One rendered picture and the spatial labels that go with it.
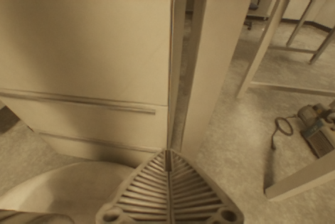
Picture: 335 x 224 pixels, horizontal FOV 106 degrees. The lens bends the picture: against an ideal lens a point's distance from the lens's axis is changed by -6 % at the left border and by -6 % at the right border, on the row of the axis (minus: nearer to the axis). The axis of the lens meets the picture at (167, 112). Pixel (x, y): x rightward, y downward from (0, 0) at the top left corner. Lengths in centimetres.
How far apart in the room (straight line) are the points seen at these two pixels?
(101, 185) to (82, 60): 32
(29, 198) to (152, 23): 51
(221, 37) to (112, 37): 16
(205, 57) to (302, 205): 92
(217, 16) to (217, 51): 4
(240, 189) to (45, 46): 91
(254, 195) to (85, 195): 76
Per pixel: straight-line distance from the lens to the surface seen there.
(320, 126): 123
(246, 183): 90
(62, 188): 51
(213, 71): 23
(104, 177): 45
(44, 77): 40
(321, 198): 112
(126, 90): 29
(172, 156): 16
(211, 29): 21
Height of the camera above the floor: 76
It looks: 45 degrees down
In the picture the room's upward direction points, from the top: 1 degrees clockwise
